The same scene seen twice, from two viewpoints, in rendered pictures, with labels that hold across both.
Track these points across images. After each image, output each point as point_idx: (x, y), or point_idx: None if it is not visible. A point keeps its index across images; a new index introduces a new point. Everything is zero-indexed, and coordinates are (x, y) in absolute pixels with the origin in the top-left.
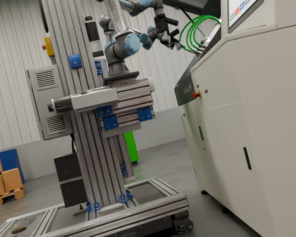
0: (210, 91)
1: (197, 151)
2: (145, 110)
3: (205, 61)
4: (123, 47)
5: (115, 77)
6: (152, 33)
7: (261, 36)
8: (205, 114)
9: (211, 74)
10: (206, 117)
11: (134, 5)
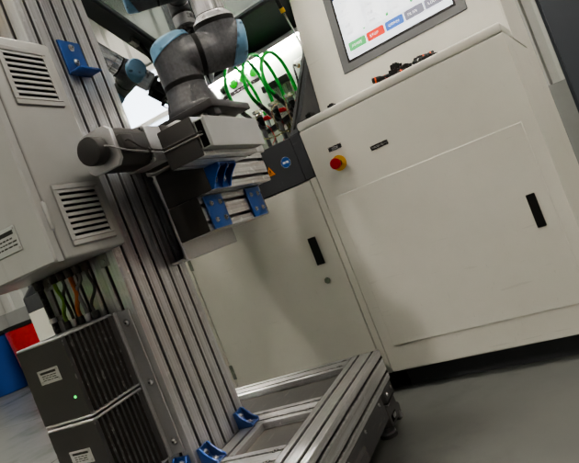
0: (400, 140)
1: (269, 310)
2: (255, 193)
3: (395, 86)
4: (231, 42)
5: (223, 102)
6: None
7: (512, 40)
8: (357, 196)
9: (416, 103)
10: (362, 201)
11: None
